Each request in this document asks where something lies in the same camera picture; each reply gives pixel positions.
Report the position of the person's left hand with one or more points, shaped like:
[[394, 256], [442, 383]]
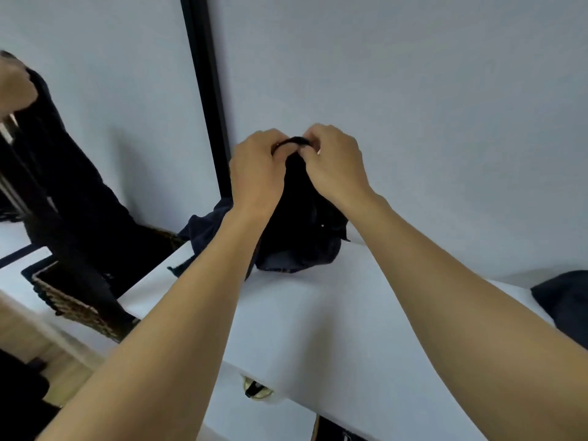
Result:
[[257, 179]]

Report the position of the person's right hand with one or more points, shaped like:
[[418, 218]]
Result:
[[340, 169]]

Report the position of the dark navy printed towel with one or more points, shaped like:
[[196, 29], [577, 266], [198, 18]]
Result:
[[567, 303], [298, 234]]

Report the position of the heap of dark navy towels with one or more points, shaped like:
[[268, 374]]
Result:
[[206, 234]]

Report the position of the person's left forearm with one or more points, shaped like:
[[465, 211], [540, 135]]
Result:
[[161, 353]]

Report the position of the person's right forearm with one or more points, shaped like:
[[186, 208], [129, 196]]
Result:
[[468, 344]]

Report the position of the gold black object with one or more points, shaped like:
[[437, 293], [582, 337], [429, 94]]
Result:
[[255, 389]]

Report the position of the large wicker hamper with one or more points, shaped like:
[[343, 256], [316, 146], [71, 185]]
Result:
[[73, 307]]

